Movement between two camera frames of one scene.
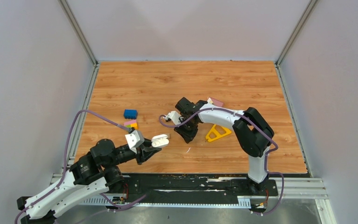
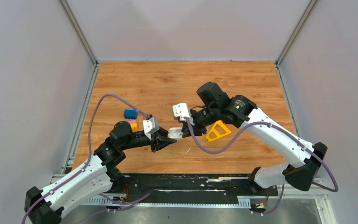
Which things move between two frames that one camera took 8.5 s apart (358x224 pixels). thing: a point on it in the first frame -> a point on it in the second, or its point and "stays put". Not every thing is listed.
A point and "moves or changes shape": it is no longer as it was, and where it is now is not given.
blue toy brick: [130, 114] stays put
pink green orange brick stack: [130, 124] stays put
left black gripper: [143, 155] -> [161, 142]
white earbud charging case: [158, 141] moves or changes shape
